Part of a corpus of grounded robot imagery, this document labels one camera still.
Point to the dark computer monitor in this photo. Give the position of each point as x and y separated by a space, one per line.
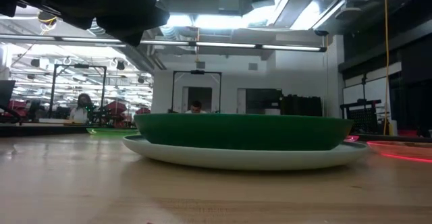
6 94

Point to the white wall board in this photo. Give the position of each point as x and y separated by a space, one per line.
374 90

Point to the dark shelving unit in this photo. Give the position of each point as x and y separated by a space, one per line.
263 101

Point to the grey ceiling ventilation box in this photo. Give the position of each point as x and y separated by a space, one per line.
229 2

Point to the black gantry frame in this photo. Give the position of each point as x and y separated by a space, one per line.
173 92
53 89

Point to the translucent green plastic plate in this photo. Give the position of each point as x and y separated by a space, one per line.
108 132

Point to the person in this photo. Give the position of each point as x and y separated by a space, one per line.
79 114
196 107

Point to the dark green plastic plate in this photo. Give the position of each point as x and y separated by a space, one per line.
243 133

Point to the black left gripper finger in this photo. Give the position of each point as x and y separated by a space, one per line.
135 25

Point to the large white plastic plate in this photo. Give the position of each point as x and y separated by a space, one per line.
243 160

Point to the long ceiling light strip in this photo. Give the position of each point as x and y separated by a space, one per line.
222 44

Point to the black storage cabinets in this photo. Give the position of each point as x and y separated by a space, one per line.
302 106

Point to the red background equipment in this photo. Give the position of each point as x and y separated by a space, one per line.
143 111
116 108

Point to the black equipment cart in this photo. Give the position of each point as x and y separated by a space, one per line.
362 119

